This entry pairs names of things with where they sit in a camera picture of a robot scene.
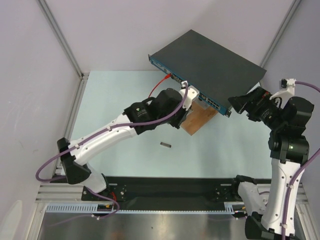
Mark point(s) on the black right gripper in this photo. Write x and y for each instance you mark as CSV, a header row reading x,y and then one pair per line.
x,y
249,105

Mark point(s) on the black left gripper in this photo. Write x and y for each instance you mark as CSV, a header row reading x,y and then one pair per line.
x,y
182,116

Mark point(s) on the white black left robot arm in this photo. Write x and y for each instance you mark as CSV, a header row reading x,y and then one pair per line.
x,y
169,107

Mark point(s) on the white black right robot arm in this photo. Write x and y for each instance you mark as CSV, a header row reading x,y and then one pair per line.
x,y
289,152

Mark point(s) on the wooden base board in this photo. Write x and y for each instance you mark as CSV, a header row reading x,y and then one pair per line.
x,y
197,118

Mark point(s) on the silver transceiver module on table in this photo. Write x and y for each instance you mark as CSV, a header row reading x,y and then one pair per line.
x,y
166,145

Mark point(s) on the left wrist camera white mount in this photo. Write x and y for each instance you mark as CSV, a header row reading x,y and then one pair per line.
x,y
189,94

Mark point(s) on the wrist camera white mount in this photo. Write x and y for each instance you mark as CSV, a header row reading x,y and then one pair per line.
x,y
287,89
189,94

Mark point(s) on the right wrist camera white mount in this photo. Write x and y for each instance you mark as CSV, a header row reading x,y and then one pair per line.
x,y
287,89

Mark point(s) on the blue black network switch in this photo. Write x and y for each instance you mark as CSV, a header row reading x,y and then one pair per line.
x,y
215,71

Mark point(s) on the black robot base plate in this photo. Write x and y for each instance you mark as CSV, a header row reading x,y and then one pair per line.
x,y
171,193

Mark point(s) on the aluminium frame post left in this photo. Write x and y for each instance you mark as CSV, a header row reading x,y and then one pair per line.
x,y
54,25

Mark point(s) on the aluminium frame post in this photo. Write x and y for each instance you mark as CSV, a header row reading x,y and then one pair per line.
x,y
54,25
280,31

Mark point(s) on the aluminium frame post right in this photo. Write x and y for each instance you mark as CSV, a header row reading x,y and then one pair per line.
x,y
280,31

